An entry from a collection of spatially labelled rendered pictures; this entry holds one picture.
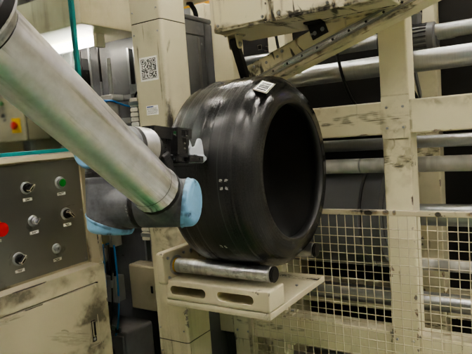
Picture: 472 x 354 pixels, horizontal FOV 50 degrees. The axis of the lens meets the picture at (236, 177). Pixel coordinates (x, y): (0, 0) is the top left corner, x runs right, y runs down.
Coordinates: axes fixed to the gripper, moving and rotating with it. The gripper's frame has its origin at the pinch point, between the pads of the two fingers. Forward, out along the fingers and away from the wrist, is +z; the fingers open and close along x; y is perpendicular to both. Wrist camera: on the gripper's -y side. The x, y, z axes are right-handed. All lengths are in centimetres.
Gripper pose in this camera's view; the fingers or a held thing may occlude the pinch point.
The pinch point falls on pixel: (201, 161)
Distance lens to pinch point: 126.8
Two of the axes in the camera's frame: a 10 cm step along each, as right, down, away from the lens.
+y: -0.1, -10.0, 0.1
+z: 5.4, 0.1, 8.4
